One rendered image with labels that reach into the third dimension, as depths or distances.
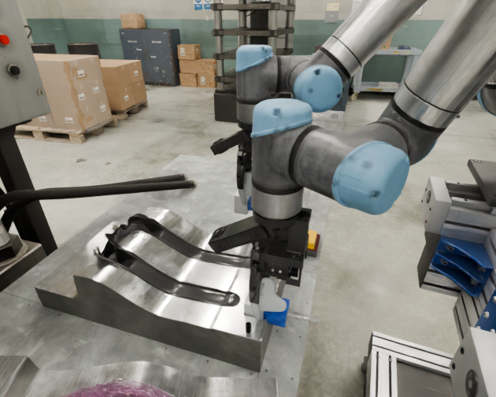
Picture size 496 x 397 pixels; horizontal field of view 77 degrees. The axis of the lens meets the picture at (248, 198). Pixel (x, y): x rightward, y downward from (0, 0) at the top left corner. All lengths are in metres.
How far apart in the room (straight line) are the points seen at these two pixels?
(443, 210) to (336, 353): 1.01
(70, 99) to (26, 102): 3.14
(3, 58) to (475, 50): 1.11
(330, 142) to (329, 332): 1.45
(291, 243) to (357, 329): 1.34
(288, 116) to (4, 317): 0.74
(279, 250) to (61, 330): 0.50
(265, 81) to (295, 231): 0.34
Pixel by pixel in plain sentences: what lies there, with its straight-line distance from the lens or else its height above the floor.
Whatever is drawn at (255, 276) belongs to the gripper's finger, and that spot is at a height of 1.01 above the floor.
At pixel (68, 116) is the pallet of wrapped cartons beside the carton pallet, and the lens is 4.45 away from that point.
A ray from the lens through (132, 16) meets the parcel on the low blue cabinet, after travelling 7.82.
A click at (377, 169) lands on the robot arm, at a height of 1.23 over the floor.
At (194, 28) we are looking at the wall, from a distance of 7.69.
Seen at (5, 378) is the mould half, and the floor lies 0.91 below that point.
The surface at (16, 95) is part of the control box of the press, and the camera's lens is 1.20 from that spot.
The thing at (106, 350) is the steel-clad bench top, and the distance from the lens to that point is 0.72.
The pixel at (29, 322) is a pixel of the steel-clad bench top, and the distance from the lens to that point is 0.84.
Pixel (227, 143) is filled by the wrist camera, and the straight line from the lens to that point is 0.76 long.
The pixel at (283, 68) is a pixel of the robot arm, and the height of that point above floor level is 1.26.
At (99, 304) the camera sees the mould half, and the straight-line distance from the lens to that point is 0.71.
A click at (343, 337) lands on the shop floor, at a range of 1.74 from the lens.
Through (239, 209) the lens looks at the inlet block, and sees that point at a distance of 0.82.
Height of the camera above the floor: 1.36
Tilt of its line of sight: 30 degrees down
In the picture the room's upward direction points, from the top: straight up
